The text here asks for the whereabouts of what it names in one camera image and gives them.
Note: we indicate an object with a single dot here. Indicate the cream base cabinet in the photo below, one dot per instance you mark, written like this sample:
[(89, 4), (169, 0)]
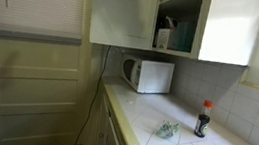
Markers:
[(106, 143)]

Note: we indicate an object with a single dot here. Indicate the white carton box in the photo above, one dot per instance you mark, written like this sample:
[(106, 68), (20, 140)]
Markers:
[(162, 39)]

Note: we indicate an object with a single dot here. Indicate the cream cupboard door with knob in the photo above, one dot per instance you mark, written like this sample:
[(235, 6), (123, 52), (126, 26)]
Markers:
[(120, 14)]

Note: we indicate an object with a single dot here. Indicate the white microwave oven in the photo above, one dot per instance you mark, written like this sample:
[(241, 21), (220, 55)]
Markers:
[(154, 77)]

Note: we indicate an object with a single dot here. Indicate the cream wall cupboard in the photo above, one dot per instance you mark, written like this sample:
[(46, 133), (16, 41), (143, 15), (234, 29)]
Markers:
[(229, 28)]

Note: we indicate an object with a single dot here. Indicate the white window blind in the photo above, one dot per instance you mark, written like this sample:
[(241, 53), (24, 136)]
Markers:
[(50, 11)]

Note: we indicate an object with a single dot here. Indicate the dark sauce bottle red cap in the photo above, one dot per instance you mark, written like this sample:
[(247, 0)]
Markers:
[(202, 124)]

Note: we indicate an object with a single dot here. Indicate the cream panelled room door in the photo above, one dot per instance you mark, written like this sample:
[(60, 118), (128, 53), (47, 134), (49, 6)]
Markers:
[(40, 87)]

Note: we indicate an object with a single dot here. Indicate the crumpled clear plastic wrapper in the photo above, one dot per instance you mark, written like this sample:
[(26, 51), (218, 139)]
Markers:
[(166, 129)]

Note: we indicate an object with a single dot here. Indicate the teal plastic cup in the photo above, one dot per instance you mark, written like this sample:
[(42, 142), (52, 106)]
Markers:
[(184, 36)]

